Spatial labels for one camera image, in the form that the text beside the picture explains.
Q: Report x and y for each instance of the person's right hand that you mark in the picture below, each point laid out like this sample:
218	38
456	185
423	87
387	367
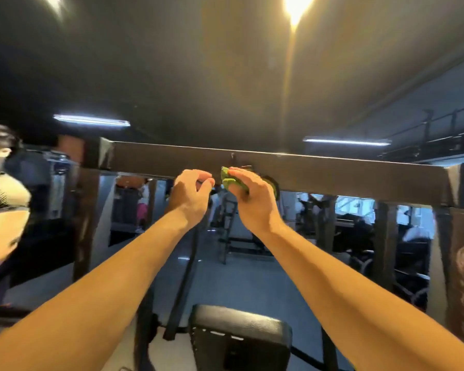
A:
255	203

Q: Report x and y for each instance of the person's left hand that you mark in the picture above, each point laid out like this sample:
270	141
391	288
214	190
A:
189	198

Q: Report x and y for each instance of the green cleaning cloth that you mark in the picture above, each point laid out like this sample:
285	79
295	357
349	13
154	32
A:
230	179

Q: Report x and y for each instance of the grey steel gym machine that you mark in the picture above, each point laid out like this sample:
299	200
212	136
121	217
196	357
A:
348	177

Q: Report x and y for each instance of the person's left forearm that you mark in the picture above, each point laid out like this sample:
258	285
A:
85	313

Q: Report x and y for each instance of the person's right forearm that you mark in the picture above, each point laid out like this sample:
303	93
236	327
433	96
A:
371	305

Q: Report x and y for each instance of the fluorescent tube light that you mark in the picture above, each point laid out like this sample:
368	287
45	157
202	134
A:
346	141
91	120

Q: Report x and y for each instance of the black padded bench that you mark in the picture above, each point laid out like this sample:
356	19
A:
240	340

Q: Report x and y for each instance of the round ceiling lamp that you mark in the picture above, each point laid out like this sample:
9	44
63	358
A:
298	5

